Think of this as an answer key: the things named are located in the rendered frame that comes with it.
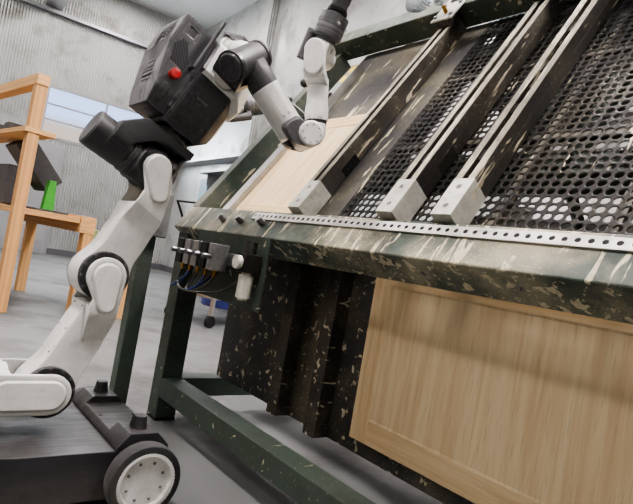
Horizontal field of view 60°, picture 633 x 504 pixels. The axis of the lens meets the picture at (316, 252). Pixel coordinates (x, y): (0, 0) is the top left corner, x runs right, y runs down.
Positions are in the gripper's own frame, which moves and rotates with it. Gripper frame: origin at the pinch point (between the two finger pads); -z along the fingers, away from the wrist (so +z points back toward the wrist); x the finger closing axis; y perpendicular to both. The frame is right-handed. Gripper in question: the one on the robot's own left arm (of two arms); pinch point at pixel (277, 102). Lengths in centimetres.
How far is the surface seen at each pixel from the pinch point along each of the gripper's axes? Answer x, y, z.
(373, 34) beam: -25, 17, -47
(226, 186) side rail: 32.6, -7.9, 27.9
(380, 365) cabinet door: 84, 94, 42
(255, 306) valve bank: 66, 59, 61
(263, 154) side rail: 21.6, -7.9, 6.3
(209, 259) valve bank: 51, 42, 66
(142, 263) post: 56, -5, 72
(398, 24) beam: -25, 33, -47
